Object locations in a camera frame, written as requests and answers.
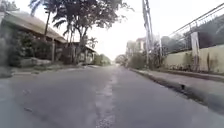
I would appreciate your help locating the distant building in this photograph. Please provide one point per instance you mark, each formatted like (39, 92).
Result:
(135, 46)

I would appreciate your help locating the roadside shrubs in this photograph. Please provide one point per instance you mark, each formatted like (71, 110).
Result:
(143, 60)

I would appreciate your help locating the grey asphalt road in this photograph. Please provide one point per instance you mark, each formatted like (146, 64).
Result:
(100, 96)

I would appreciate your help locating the utility pole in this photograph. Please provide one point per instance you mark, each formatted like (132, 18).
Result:
(147, 30)

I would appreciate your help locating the group of tall trees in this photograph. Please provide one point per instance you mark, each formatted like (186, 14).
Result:
(81, 16)

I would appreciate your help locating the grey concrete sidewalk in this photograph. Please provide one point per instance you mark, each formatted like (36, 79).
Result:
(193, 83)

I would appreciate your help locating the house with tiled roof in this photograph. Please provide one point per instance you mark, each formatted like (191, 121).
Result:
(30, 28)

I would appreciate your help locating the green garden bushes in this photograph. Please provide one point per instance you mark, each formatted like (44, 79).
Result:
(23, 50)

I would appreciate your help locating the yellow wall with railing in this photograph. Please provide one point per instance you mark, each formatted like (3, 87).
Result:
(203, 53)

